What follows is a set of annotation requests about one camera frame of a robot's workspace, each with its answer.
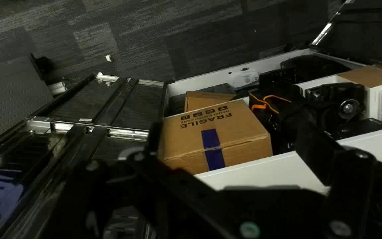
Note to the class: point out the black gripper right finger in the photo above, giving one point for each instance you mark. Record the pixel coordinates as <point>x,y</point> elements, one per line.
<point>358,194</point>

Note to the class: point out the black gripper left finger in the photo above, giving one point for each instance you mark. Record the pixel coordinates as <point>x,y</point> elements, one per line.
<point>124,199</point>

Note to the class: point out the white storage bin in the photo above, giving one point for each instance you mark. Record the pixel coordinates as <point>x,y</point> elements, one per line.
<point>270,170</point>

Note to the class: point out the brown cardboard lid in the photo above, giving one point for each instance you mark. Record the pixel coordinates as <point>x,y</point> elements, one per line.
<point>370,75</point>

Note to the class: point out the cardboard box with fragile print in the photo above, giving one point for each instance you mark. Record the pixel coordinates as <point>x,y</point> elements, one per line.
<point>225,133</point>

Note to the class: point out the plain small cardboard box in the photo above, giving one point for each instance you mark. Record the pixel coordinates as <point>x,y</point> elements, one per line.
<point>204,101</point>

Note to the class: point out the silver metal rod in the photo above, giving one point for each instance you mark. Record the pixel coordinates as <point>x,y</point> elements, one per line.
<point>327,27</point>

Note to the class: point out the black camera device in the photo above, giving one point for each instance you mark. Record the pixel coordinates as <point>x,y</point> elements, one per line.
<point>338,108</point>

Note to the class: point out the black metal frame rack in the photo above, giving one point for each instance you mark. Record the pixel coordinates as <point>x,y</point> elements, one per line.
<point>89,110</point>

